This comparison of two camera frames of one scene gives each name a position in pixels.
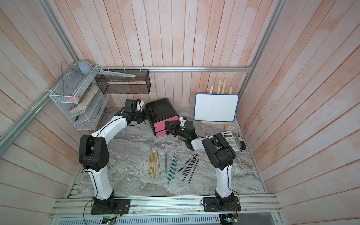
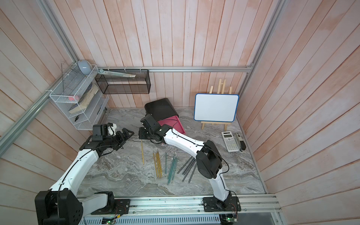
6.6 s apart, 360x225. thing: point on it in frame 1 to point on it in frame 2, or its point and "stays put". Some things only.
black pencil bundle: (192, 160) stays put
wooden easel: (220, 90) stays put
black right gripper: (174, 128) to (141, 133)
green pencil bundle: (172, 168) stays put
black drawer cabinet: (163, 111) stays put
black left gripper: (144, 110) to (122, 139)
